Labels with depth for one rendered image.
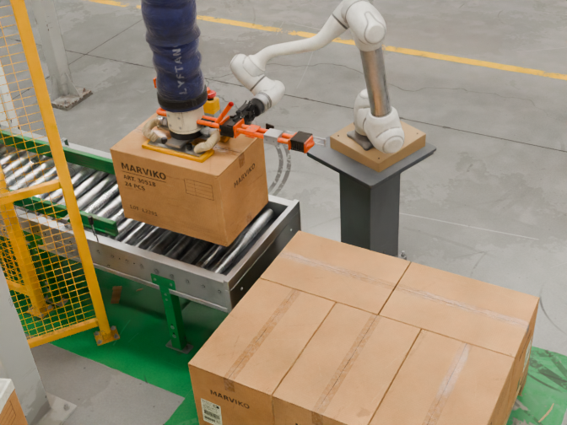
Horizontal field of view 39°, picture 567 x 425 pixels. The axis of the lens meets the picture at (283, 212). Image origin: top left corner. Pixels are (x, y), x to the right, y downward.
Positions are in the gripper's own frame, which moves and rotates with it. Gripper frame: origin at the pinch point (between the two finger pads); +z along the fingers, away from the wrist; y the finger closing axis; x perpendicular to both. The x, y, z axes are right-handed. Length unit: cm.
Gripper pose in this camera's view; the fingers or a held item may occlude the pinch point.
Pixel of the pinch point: (234, 126)
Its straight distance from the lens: 356.7
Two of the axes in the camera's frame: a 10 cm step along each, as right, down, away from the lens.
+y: 0.6, 8.1, 5.9
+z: -4.8, 5.4, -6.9
